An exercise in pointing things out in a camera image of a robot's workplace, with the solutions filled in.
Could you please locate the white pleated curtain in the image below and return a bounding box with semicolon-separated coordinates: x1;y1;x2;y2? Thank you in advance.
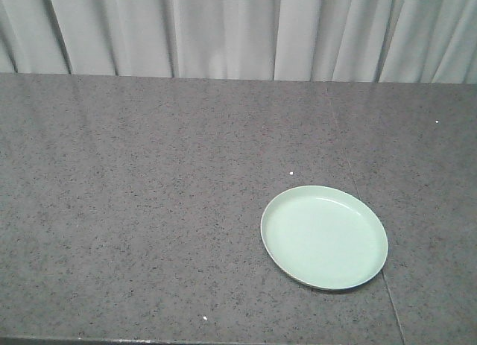
1;0;476;84

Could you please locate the light green round plate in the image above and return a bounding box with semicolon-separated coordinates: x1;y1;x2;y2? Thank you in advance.
260;186;388;291

